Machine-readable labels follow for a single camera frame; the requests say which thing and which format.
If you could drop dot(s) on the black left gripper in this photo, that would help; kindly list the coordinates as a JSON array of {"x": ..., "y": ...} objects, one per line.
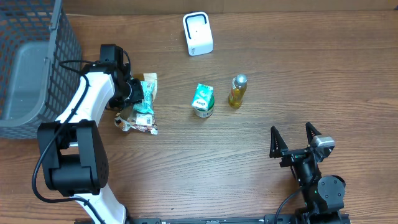
[{"x": 137, "y": 96}]

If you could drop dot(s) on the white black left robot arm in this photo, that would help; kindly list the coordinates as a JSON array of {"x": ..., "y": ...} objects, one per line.
[{"x": 73, "y": 165}]

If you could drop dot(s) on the teal white tissue pack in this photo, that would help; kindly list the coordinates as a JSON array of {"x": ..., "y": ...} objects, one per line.
[{"x": 202, "y": 97}]

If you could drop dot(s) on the yellow liquid plastic bottle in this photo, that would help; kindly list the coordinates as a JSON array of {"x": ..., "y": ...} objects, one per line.
[{"x": 238, "y": 89}]

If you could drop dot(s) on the white barcode scanner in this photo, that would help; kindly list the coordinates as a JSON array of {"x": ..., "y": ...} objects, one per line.
[{"x": 198, "y": 33}]

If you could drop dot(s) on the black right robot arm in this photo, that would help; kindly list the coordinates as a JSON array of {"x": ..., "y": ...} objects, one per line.
[{"x": 323, "y": 195}]

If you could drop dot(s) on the brown snack pouch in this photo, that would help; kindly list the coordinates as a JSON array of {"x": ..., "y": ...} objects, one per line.
[{"x": 129, "y": 119}]

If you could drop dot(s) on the teal snack packet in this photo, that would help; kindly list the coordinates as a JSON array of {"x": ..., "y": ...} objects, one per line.
[{"x": 145, "y": 107}]

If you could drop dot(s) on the grey plastic mesh basket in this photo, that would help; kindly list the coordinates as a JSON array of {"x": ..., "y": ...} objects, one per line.
[{"x": 35, "y": 37}]

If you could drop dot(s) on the green lid white jar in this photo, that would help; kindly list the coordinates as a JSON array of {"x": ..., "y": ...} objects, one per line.
[{"x": 206, "y": 113}]

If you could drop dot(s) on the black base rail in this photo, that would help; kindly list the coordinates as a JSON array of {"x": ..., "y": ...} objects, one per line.
[{"x": 211, "y": 220}]

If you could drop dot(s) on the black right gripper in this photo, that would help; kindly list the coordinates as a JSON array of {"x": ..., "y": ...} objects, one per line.
[{"x": 279, "y": 149}]

